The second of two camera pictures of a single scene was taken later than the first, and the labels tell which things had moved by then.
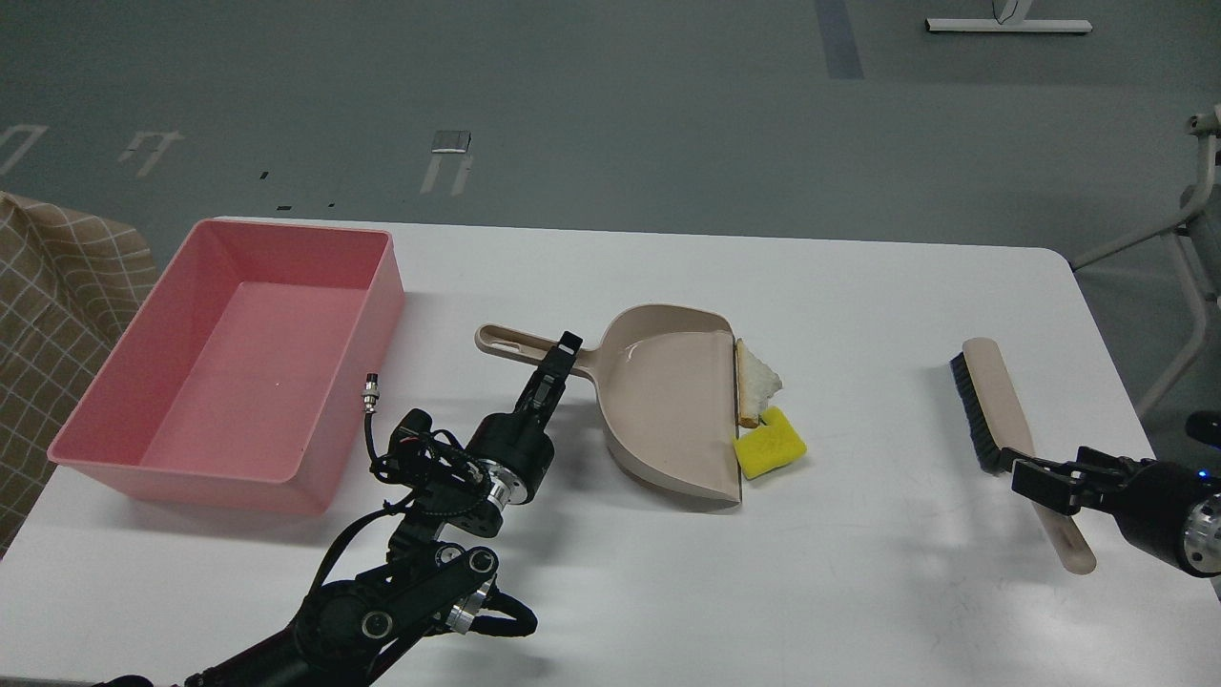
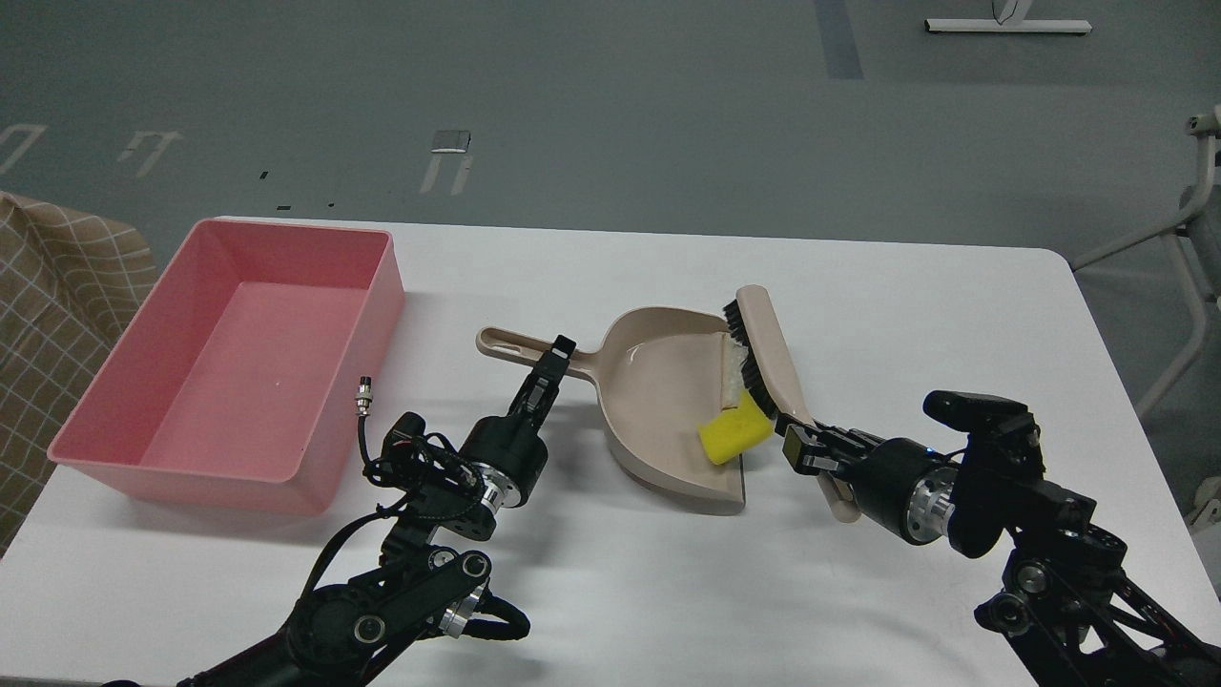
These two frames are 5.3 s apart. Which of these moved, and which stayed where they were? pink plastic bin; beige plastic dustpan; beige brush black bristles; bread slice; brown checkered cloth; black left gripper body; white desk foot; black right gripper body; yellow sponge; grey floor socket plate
Moved: bread slice; beige brush black bristles; black right gripper body; yellow sponge
Stayed: grey floor socket plate; pink plastic bin; beige plastic dustpan; black left gripper body; white desk foot; brown checkered cloth
